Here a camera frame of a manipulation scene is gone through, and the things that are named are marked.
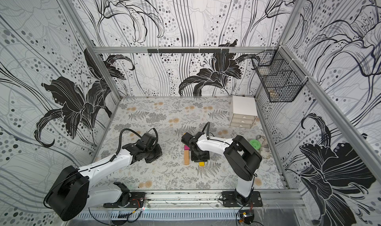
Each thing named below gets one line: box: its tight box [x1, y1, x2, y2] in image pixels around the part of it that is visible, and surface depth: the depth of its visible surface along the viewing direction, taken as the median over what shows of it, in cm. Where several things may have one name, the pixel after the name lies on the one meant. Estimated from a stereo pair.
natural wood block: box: [184, 149, 190, 166], surface depth 88 cm
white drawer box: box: [229, 95, 258, 129], surface depth 97 cm
